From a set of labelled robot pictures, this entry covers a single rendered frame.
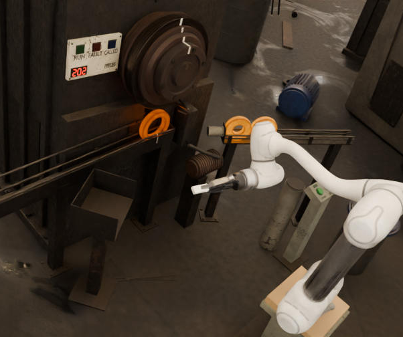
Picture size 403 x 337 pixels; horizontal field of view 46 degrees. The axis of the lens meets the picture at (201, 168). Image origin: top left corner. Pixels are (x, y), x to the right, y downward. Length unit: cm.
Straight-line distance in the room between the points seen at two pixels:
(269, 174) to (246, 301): 95
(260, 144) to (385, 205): 61
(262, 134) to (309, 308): 73
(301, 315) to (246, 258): 101
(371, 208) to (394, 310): 162
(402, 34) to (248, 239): 239
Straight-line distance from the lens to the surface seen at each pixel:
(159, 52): 215
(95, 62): 219
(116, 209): 220
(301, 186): 281
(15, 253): 281
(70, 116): 226
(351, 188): 189
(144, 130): 244
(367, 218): 165
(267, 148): 202
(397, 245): 367
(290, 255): 305
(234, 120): 270
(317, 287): 198
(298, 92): 431
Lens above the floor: 213
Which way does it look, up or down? 37 degrees down
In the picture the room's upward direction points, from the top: 16 degrees clockwise
